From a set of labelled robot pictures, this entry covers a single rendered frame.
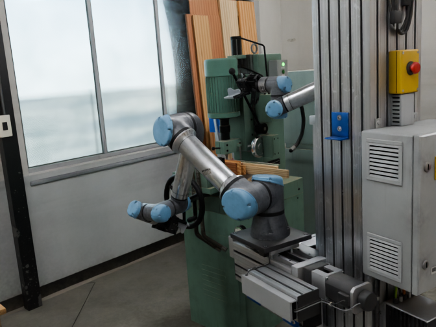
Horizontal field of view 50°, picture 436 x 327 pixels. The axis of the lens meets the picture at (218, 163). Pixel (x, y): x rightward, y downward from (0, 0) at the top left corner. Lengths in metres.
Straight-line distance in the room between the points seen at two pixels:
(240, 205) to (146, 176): 2.25
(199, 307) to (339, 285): 1.42
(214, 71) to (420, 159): 1.35
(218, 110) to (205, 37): 1.68
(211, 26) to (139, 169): 1.37
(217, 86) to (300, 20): 2.65
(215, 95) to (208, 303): 1.16
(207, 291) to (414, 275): 1.48
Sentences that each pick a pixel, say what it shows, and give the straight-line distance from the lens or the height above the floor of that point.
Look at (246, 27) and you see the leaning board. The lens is 4.50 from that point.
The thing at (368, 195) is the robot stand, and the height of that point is 1.03.
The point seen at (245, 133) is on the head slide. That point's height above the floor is 1.10.
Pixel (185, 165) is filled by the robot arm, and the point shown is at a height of 1.06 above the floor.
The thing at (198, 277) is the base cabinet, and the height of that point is 0.30.
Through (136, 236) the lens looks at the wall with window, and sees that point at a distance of 3.84.
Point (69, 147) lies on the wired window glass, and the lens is 3.50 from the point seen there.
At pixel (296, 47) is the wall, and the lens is 5.02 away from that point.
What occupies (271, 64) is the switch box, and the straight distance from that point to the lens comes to 2.67.
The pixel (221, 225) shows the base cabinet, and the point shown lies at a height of 0.65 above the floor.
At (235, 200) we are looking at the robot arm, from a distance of 1.62.
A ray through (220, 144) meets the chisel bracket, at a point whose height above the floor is 1.06.
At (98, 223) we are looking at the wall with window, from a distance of 3.61.
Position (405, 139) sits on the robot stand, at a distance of 1.42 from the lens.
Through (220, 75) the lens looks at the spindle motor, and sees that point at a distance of 2.46.
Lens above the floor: 1.44
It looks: 11 degrees down
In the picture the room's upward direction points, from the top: 4 degrees counter-clockwise
